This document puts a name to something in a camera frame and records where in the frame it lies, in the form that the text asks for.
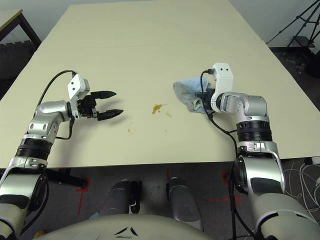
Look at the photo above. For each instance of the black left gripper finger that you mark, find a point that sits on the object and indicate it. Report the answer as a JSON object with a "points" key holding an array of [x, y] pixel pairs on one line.
{"points": [[103, 94], [110, 114]]}

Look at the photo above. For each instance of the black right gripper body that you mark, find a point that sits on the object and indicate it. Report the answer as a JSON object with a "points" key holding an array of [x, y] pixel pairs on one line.
{"points": [[206, 98]]}

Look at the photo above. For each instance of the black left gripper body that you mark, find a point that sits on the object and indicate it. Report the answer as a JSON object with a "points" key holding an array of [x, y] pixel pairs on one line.
{"points": [[87, 107]]}

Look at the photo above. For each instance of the light blue grey rag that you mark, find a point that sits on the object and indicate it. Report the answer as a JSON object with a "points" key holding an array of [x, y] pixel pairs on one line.
{"points": [[187, 92]]}

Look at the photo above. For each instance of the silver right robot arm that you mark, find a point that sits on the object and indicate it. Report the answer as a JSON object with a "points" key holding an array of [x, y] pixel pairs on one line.
{"points": [[252, 105]]}

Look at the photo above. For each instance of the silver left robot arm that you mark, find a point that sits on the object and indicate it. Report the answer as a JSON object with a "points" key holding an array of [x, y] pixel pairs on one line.
{"points": [[47, 110]]}

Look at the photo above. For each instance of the small brown liquid drops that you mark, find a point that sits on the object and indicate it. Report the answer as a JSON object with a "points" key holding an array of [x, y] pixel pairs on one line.
{"points": [[131, 130]]}

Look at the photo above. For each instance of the brown liquid spill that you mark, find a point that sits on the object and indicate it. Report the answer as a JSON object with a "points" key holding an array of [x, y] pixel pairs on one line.
{"points": [[157, 108]]}

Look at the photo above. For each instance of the black table foot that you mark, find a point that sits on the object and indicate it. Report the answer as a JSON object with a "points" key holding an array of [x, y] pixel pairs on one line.
{"points": [[67, 178]]}

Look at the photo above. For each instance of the black foam floor mat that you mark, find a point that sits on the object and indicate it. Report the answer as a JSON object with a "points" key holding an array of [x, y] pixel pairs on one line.
{"points": [[15, 65]]}

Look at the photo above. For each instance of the grey right robot leg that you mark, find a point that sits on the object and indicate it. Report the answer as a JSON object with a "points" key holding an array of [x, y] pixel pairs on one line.
{"points": [[183, 202]]}

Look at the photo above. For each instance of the beige robot torso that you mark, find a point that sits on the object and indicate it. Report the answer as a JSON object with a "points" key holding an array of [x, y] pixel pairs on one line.
{"points": [[125, 226]]}

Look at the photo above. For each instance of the black equipment bag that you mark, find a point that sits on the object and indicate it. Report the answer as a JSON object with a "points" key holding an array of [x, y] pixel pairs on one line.
{"points": [[313, 62]]}

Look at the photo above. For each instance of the wooden side table black legs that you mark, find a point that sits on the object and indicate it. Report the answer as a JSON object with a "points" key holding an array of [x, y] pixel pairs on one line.
{"points": [[10, 17]]}

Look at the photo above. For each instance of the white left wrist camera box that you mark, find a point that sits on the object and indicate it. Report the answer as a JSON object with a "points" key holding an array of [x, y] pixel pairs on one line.
{"points": [[76, 86]]}

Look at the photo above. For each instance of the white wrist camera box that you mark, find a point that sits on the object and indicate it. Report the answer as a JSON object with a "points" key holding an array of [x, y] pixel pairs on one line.
{"points": [[76, 86], [223, 80]]}

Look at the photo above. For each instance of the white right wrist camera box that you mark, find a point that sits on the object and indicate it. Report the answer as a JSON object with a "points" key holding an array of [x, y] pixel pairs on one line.
{"points": [[223, 80]]}

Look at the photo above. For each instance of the black camera tripod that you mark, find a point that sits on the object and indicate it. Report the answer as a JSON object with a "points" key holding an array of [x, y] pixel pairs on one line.
{"points": [[303, 23]]}

